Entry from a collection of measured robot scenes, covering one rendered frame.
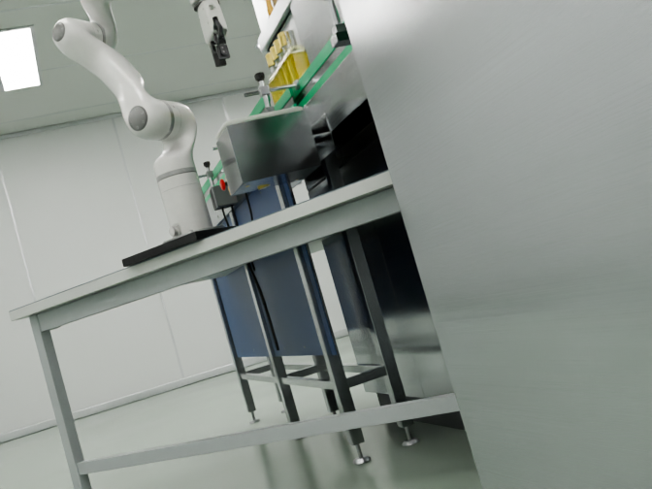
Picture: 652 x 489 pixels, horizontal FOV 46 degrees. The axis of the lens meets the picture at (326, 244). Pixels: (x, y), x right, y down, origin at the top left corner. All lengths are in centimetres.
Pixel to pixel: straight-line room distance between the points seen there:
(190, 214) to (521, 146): 137
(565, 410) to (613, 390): 12
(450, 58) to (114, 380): 715
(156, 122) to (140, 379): 598
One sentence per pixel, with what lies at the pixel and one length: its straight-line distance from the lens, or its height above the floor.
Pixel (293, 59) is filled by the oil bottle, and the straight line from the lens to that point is 241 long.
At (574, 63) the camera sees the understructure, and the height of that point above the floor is 69.
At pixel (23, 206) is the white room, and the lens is 825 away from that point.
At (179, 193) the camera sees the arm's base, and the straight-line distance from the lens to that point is 227.
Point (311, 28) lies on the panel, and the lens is 262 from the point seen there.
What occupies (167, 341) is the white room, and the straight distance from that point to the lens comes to 812.
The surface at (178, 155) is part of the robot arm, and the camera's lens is 230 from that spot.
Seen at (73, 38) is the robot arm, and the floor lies 144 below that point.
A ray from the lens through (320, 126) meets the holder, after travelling 217.
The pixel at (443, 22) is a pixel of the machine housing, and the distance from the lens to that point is 117.
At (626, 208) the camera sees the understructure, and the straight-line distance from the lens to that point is 92.
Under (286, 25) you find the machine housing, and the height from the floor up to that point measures 148.
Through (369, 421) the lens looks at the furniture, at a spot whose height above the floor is 17.
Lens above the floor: 52
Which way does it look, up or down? 3 degrees up
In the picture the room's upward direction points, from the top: 16 degrees counter-clockwise
